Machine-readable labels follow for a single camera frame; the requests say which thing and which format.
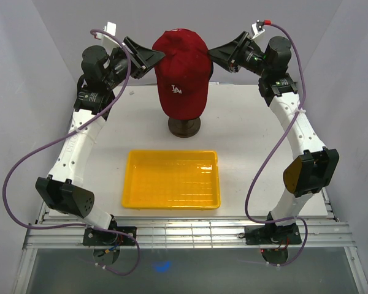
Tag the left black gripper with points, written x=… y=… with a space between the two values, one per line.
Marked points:
x=146 y=57

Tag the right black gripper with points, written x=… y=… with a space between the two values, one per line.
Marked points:
x=229 y=55

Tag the black cap red trim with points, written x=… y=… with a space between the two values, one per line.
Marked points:
x=188 y=95

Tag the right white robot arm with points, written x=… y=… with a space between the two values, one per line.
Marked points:
x=313 y=162

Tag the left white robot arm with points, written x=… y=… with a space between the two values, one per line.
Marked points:
x=62 y=189

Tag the dark wooden mannequin stand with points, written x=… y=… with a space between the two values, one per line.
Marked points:
x=184 y=128

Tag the yellow plastic tray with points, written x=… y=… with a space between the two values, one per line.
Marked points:
x=171 y=179

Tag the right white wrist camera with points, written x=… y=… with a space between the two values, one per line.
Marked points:
x=258 y=28

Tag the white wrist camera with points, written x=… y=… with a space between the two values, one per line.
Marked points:
x=106 y=41
x=258 y=28

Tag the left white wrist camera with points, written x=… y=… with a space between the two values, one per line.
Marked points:
x=106 y=41

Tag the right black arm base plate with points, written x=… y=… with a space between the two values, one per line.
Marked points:
x=271 y=234

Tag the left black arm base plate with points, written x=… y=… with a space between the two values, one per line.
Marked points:
x=94 y=237

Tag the aluminium frame rail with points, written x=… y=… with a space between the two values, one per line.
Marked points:
x=236 y=123

